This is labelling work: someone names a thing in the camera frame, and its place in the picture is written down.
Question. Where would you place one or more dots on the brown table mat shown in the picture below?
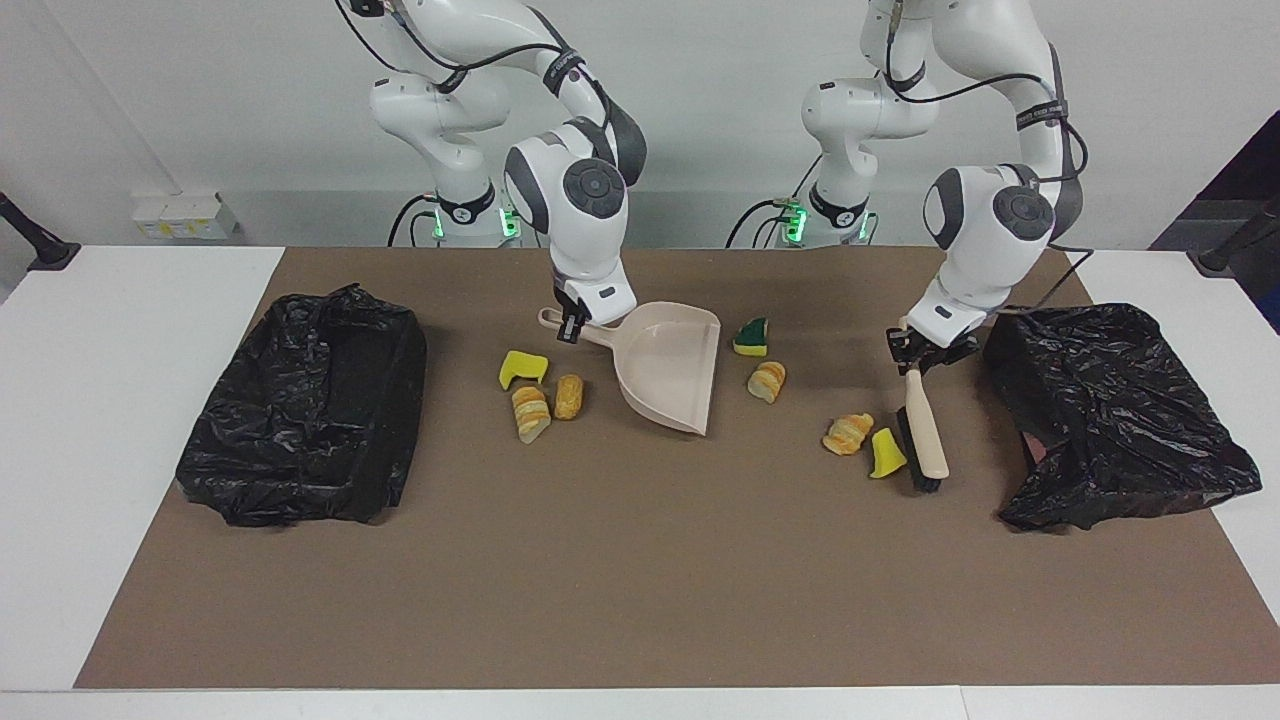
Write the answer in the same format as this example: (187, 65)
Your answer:
(640, 580)

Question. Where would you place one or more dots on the notched yellow green sponge piece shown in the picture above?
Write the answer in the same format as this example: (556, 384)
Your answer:
(520, 368)

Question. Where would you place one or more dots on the beige plastic dustpan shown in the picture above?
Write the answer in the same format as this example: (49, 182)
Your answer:
(670, 370)

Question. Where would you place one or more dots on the red bin box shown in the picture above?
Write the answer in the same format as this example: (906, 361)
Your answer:
(1035, 447)

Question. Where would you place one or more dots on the black stand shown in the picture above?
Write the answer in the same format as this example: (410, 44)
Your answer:
(1225, 258)
(45, 252)

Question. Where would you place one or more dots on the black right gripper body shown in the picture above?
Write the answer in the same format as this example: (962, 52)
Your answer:
(566, 300)

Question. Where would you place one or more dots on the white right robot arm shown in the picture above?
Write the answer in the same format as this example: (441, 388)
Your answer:
(585, 220)

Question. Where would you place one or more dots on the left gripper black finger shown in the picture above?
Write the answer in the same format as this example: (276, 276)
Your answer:
(962, 352)
(902, 350)

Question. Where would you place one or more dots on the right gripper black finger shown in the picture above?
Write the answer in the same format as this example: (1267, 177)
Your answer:
(576, 326)

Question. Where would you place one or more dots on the beige hand brush black bristles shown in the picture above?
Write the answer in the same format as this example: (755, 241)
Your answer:
(928, 430)

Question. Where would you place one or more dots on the brown round textured bread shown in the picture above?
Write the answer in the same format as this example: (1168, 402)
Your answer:
(568, 397)

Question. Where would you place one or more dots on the white wall socket box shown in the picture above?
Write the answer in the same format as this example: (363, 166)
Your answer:
(185, 215)

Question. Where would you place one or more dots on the orange striped toy croissant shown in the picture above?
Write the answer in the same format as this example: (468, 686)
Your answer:
(767, 382)
(848, 434)
(530, 412)

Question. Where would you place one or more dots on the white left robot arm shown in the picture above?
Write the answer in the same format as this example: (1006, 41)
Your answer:
(990, 230)

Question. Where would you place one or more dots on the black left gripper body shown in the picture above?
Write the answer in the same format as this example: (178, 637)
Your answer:
(928, 352)

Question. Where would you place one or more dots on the black trash bag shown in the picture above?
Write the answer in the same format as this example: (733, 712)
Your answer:
(1120, 420)
(300, 420)

